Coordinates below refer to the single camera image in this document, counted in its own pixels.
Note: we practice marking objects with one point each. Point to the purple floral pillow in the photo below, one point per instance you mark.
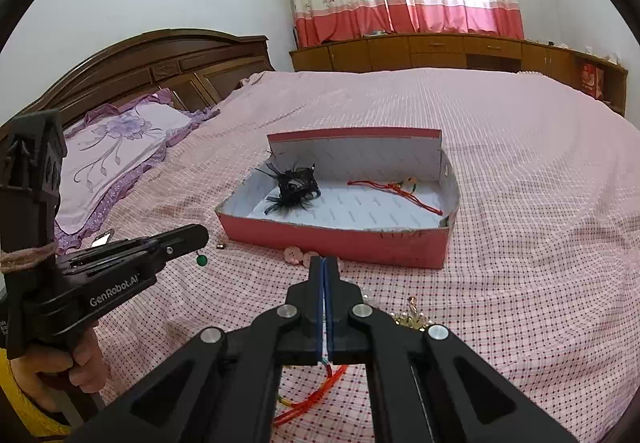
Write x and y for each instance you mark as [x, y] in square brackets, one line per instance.
[125, 148]

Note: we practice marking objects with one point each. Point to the black feather hair accessory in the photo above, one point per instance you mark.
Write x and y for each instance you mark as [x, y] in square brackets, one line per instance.
[292, 188]

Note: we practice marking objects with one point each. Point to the brown twine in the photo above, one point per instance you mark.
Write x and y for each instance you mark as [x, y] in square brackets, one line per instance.
[30, 257]

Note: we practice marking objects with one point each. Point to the wooden headboard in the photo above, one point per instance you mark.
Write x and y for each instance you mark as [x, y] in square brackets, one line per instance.
[150, 58]

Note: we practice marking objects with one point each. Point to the person's left hand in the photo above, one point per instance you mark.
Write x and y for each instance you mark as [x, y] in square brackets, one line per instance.
[50, 378]

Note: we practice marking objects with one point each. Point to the red cardboard box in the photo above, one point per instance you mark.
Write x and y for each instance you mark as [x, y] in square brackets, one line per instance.
[350, 238]

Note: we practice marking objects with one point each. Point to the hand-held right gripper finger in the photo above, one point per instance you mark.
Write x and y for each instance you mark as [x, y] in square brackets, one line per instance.
[328, 303]
[320, 313]

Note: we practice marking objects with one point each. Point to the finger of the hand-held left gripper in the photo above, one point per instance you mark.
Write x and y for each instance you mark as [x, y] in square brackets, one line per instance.
[175, 238]

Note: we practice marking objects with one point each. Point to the mobile phone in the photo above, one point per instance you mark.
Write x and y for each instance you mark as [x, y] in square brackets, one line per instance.
[103, 238]

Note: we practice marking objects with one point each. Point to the wooden cabinet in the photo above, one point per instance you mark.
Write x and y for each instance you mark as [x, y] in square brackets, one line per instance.
[390, 53]

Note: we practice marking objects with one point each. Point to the red gift box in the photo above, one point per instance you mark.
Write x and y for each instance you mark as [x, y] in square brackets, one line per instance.
[591, 79]

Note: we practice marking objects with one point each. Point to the green bead earring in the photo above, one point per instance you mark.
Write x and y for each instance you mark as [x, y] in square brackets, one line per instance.
[201, 261]

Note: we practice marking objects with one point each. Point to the gold pearl brooch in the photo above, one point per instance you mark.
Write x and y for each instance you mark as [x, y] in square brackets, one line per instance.
[412, 318]

